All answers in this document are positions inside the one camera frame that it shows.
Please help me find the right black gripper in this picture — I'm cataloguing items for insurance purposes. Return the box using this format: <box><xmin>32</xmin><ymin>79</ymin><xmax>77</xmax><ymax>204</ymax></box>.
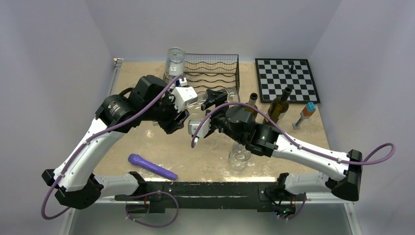
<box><xmin>202</xmin><ymin>88</ymin><xmax>245</xmax><ymax>144</ymax></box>

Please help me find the dark green wine bottle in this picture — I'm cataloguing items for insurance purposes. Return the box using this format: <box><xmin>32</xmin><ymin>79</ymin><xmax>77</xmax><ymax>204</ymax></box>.
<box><xmin>267</xmin><ymin>87</ymin><xmax>292</xmax><ymax>124</ymax></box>

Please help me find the black wire wine rack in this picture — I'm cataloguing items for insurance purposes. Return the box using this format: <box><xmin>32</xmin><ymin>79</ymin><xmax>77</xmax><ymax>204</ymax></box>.
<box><xmin>183</xmin><ymin>53</ymin><xmax>240</xmax><ymax>92</ymax></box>

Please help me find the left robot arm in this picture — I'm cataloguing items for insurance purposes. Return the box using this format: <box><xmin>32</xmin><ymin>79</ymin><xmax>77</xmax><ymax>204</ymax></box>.
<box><xmin>42</xmin><ymin>75</ymin><xmax>198</xmax><ymax>210</ymax></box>

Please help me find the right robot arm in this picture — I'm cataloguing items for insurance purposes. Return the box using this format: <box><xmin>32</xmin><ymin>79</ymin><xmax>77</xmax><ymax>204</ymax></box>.
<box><xmin>196</xmin><ymin>89</ymin><xmax>362</xmax><ymax>202</ymax></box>

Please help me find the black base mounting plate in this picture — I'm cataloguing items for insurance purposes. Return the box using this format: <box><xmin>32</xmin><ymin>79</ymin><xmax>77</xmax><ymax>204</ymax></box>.
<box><xmin>115</xmin><ymin>181</ymin><xmax>305</xmax><ymax>213</ymax></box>

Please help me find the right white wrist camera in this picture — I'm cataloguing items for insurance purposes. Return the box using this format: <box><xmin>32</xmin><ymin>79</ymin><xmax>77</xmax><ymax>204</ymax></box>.
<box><xmin>188</xmin><ymin>119</ymin><xmax>210</xmax><ymax>141</ymax></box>

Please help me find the clear glass bottle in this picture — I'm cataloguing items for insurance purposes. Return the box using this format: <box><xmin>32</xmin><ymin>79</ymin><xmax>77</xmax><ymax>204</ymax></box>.
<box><xmin>186</xmin><ymin>87</ymin><xmax>240</xmax><ymax>122</ymax></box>

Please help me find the clear bottle white cap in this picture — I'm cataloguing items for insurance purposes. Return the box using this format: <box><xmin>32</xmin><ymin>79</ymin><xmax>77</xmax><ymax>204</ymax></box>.
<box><xmin>164</xmin><ymin>47</ymin><xmax>186</xmax><ymax>82</ymax></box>
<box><xmin>228</xmin><ymin>142</ymin><xmax>251</xmax><ymax>171</ymax></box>

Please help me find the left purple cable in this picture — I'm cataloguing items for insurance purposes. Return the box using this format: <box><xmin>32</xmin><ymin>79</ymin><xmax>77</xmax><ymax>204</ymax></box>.
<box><xmin>41</xmin><ymin>73</ymin><xmax>189</xmax><ymax>220</ymax></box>

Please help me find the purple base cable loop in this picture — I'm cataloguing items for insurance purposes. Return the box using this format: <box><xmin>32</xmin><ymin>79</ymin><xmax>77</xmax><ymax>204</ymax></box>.
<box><xmin>125</xmin><ymin>190</ymin><xmax>180</xmax><ymax>228</ymax></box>

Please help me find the black white chessboard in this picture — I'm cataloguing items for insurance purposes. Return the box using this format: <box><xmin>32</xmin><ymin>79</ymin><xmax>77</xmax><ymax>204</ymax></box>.
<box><xmin>255</xmin><ymin>58</ymin><xmax>321</xmax><ymax>104</ymax></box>

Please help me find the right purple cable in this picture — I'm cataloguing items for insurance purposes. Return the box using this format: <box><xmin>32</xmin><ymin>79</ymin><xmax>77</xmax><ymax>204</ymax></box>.
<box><xmin>191</xmin><ymin>102</ymin><xmax>396</xmax><ymax>166</ymax></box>

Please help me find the aluminium frame rail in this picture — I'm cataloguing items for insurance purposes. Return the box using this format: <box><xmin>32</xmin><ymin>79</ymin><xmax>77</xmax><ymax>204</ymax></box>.
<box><xmin>59</xmin><ymin>59</ymin><xmax>362</xmax><ymax>235</ymax></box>

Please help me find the purple flashlight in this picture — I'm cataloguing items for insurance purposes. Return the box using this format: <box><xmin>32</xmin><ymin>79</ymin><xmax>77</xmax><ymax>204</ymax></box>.
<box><xmin>128</xmin><ymin>154</ymin><xmax>177</xmax><ymax>180</ymax></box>

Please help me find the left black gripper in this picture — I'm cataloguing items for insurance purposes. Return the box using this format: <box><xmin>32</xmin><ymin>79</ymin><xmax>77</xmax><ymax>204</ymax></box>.
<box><xmin>143</xmin><ymin>90</ymin><xmax>190</xmax><ymax>134</ymax></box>

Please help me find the olive green wine bottle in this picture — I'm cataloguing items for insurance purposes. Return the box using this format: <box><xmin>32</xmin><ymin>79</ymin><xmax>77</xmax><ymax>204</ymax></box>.
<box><xmin>245</xmin><ymin>93</ymin><xmax>258</xmax><ymax>116</ymax></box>

